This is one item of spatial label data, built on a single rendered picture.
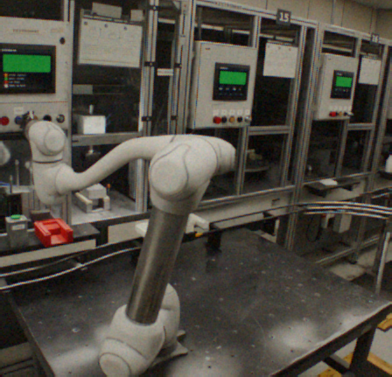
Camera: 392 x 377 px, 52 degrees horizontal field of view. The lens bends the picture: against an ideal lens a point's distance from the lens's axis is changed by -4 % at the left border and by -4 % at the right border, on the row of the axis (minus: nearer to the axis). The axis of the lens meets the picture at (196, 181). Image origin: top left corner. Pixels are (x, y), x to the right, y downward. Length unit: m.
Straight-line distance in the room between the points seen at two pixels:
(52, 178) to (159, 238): 0.50
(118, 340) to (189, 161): 0.59
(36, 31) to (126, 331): 1.21
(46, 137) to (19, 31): 0.57
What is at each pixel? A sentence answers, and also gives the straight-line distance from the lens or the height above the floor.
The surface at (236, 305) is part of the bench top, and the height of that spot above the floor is 0.68.
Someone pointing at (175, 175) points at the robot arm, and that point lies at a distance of 0.96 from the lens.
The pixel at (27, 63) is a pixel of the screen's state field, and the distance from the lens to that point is 1.80.
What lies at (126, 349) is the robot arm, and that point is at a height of 0.90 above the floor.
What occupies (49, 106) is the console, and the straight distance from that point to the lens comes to 1.86.
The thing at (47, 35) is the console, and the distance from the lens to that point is 1.84.
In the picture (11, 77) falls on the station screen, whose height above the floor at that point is 1.60.
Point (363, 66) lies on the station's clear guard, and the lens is 3.45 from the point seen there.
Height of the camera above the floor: 1.71
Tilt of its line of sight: 16 degrees down
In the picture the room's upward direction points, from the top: 5 degrees clockwise
